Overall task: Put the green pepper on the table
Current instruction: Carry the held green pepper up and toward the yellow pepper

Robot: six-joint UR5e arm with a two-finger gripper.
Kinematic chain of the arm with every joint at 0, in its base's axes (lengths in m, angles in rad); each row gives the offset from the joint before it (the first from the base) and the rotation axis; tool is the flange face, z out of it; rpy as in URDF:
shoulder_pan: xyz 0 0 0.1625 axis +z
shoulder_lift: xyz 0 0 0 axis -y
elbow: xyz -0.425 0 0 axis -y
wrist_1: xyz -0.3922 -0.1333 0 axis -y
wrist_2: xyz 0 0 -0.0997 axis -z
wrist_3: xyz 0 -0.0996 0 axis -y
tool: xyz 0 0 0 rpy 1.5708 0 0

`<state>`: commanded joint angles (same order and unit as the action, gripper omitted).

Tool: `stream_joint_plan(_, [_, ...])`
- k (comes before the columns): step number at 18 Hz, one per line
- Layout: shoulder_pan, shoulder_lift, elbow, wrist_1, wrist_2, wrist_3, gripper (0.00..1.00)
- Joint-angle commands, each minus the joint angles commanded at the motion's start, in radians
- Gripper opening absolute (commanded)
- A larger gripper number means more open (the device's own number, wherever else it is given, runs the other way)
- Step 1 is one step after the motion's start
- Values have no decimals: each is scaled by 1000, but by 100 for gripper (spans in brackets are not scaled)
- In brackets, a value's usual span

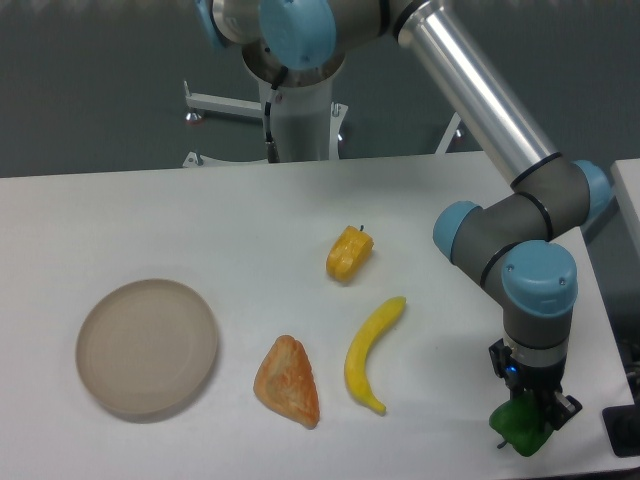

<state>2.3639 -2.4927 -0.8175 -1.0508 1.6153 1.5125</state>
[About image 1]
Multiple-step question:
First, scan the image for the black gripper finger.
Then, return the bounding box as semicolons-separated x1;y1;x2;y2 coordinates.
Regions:
542;391;583;431
489;339;510;381

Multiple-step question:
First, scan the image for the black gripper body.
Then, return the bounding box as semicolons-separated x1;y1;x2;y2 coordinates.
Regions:
501;337;568;399

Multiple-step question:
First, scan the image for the green toy pepper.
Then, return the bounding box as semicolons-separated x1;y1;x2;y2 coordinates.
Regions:
489;392;554;457

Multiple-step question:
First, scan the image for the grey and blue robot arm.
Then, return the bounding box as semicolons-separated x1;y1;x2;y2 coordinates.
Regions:
196;1;611;430

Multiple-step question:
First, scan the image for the yellow toy pepper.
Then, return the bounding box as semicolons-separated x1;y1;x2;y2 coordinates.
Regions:
325;225;374;283

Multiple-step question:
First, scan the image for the black device at table edge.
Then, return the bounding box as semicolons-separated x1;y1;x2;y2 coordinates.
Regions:
602;405;639;458

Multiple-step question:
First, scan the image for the yellow toy banana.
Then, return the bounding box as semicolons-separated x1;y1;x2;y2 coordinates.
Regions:
343;296;407;416

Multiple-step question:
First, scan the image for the orange toy bread slice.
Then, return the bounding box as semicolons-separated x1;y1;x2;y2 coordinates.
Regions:
253;335;320;429

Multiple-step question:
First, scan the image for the white side table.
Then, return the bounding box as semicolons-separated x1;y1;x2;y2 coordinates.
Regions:
582;159;639;252

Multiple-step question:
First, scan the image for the beige round plate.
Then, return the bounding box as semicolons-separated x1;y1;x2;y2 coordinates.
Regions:
75;279;219;423

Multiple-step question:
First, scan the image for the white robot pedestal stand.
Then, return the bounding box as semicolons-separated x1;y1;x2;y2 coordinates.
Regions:
185;51;471;163

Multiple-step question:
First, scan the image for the black cable on pedestal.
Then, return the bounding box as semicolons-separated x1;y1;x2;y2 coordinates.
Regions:
262;65;290;164

